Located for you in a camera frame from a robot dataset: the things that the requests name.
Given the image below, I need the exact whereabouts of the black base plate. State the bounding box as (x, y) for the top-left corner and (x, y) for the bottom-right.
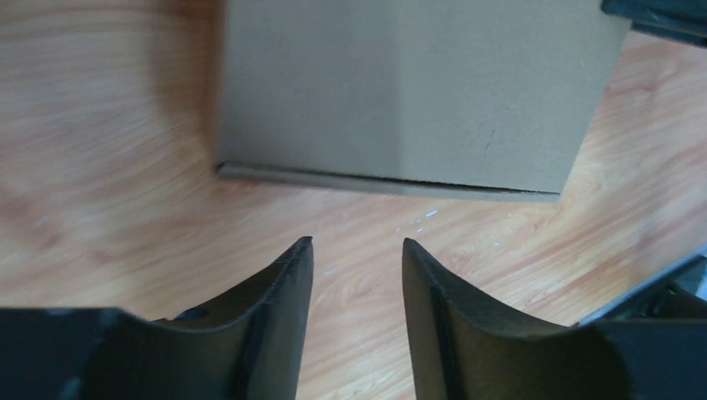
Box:
(574, 244), (706, 326)

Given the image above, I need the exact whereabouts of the cardboard box stack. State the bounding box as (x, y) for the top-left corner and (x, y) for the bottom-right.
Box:
(215, 0), (629, 202)

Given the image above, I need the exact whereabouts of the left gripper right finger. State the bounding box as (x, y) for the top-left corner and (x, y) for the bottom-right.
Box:
(402, 239), (706, 399)

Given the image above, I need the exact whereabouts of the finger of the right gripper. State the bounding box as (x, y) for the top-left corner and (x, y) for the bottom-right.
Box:
(600, 0), (706, 48)

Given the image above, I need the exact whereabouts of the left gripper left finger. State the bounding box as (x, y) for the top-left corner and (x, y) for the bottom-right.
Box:
(1, 237), (313, 399)

